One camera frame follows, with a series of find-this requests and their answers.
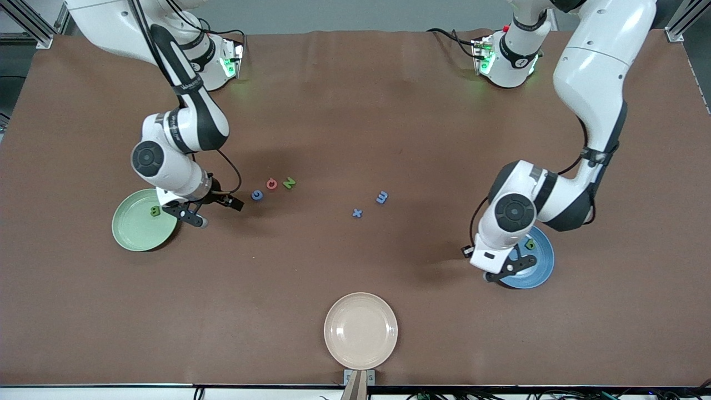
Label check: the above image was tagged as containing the blue plate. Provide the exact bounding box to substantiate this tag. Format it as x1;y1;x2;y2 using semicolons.
489;224;555;289

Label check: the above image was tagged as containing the green plate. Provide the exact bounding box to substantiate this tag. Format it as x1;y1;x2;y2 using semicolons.
112;188;179;252

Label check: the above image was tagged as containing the grey base connector panel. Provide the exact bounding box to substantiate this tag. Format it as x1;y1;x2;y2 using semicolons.
471;36;496;76
214;39;245;78

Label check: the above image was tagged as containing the beige plate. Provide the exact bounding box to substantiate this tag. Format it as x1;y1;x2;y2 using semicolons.
324;292;398;371

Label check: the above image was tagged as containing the brown table mat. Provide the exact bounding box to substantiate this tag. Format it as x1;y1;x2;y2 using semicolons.
0;29;711;388

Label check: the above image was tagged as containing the black base cable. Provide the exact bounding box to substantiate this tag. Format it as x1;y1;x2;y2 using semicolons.
427;28;479;59
200;19;246;51

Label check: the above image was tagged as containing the beige camera support pole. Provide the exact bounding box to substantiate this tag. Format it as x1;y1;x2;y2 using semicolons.
340;371;369;400

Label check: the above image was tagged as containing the aluminium frame post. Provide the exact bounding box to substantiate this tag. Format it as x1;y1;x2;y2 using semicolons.
665;0;711;43
0;0;77;49

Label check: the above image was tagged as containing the white table edge rail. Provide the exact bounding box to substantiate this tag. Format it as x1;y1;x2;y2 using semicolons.
0;384;711;400

